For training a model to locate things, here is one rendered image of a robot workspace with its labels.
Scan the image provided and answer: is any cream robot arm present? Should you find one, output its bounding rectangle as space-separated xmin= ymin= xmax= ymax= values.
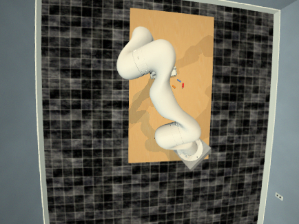
xmin=116 ymin=26 xmax=203 ymax=161

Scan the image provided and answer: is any white open-top bin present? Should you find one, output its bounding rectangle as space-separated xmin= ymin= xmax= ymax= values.
xmin=150 ymin=66 xmax=177 ymax=79

